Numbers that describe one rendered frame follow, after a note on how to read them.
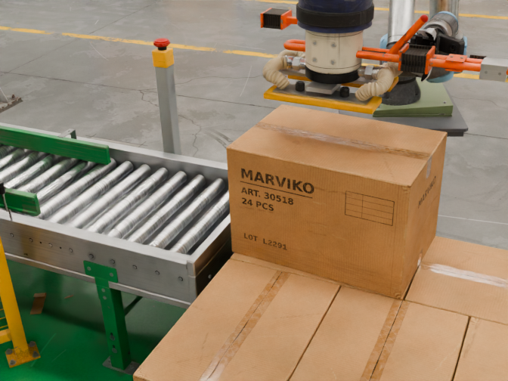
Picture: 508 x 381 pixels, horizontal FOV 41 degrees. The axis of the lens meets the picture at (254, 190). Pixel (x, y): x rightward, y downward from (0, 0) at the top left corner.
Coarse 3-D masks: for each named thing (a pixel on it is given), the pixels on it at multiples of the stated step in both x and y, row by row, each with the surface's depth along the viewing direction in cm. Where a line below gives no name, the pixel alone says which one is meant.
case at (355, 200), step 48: (240, 144) 219; (288, 144) 218; (336, 144) 216; (384, 144) 215; (432, 144) 214; (240, 192) 223; (288, 192) 213; (336, 192) 205; (384, 192) 197; (432, 192) 221; (240, 240) 232; (288, 240) 222; (336, 240) 213; (384, 240) 204; (384, 288) 212
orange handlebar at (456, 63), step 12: (288, 48) 209; (300, 48) 207; (372, 48) 202; (384, 60) 198; (396, 60) 196; (432, 60) 192; (444, 60) 190; (456, 60) 189; (468, 60) 191; (480, 60) 190
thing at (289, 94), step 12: (300, 84) 204; (264, 96) 206; (276, 96) 204; (288, 96) 203; (300, 96) 203; (312, 96) 201; (324, 96) 201; (336, 96) 200; (348, 96) 200; (372, 96) 200; (336, 108) 198; (348, 108) 196; (360, 108) 195; (372, 108) 193
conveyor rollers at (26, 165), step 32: (0, 160) 304; (32, 160) 307; (64, 160) 302; (32, 192) 283; (64, 192) 277; (96, 192) 279; (160, 192) 275; (192, 192) 277; (96, 224) 255; (128, 224) 255; (160, 224) 258
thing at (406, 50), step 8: (408, 48) 198; (416, 48) 198; (424, 48) 198; (432, 48) 194; (400, 56) 194; (408, 56) 192; (416, 56) 191; (424, 56) 190; (400, 64) 195; (408, 64) 194; (416, 64) 193; (424, 64) 192; (416, 72) 193; (424, 72) 192
